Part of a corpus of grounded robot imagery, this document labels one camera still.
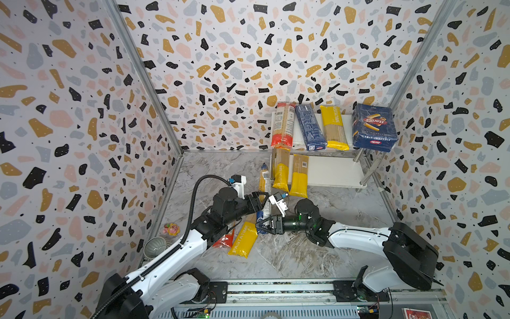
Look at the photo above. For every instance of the red clear spaghetti bag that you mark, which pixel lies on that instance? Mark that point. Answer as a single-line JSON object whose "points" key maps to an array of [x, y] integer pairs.
{"points": [[283, 126]]}

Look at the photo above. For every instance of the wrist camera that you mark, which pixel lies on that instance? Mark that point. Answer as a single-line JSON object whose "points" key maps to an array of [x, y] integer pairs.
{"points": [[278, 200], [238, 182]]}

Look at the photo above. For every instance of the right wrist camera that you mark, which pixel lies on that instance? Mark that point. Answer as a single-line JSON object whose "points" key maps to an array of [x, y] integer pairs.
{"points": [[278, 200]]}

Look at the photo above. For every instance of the blue Barilla pasta box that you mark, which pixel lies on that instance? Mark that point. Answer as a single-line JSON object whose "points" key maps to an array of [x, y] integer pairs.
{"points": [[374, 128]]}

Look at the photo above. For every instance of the pink flower toy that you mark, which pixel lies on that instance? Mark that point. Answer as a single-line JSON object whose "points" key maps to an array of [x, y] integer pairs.
{"points": [[171, 229]]}

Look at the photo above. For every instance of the red card box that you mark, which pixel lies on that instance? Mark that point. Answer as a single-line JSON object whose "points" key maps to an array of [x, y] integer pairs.
{"points": [[409, 313]]}

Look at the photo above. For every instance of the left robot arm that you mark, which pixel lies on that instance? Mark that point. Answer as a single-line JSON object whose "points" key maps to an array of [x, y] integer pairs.
{"points": [[162, 283]]}

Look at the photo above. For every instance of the blue spaghetti box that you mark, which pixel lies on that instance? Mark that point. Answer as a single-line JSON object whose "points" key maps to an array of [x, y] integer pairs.
{"points": [[312, 138]]}

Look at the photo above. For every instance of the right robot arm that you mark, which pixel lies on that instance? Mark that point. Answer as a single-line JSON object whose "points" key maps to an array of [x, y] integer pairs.
{"points": [[408, 258]]}

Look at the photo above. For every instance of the small red pasta bag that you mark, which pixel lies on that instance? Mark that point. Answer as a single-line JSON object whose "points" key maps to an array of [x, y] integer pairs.
{"points": [[226, 241]]}

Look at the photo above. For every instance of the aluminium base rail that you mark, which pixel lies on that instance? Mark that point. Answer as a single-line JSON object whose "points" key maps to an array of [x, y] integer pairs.
{"points": [[303, 298]]}

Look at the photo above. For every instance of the grey ribbed bowl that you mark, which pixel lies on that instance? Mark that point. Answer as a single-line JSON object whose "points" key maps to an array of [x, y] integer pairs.
{"points": [[154, 247]]}

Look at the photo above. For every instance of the white two-tier metal shelf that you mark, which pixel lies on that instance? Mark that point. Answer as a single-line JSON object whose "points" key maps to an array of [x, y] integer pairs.
{"points": [[335, 168]]}

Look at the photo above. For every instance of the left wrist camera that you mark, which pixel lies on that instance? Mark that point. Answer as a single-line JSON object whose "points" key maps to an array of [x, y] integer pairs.
{"points": [[238, 182]]}

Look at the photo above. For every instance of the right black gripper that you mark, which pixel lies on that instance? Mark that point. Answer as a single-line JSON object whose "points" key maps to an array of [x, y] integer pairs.
{"points": [[277, 225]]}

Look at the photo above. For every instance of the yellow Pastatime spaghetti bag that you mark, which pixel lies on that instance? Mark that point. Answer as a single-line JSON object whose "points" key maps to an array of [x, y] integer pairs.
{"points": [[333, 128]]}

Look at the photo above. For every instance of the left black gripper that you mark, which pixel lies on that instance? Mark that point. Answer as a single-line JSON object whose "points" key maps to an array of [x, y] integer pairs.
{"points": [[255, 201]]}

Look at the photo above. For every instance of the yellow pasta bag with barcode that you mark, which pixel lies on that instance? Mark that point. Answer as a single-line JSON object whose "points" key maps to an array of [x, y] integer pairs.
{"points": [[245, 239]]}

